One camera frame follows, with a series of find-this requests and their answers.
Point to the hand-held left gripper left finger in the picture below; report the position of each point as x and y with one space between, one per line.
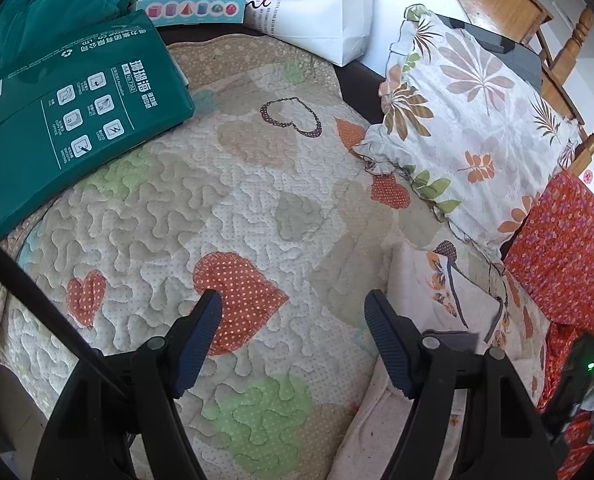
202 340

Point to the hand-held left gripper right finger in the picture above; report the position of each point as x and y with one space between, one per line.
384 345

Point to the small cream garment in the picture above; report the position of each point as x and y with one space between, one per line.
427 285

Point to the red floral cloth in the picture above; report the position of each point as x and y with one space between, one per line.
567 250

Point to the heart-print quilted blanket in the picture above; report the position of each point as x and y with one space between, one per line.
277 200

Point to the leaf-print pillow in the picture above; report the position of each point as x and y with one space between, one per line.
477 125

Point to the green paper ream package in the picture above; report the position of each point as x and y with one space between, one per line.
77 110

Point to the dark grey flat case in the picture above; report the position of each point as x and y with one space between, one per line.
522 60

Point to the shapes-print card box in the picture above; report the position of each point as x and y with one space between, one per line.
192 10

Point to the white paper bag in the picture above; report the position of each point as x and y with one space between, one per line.
317 10

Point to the teal cloth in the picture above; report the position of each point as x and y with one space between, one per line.
37 10

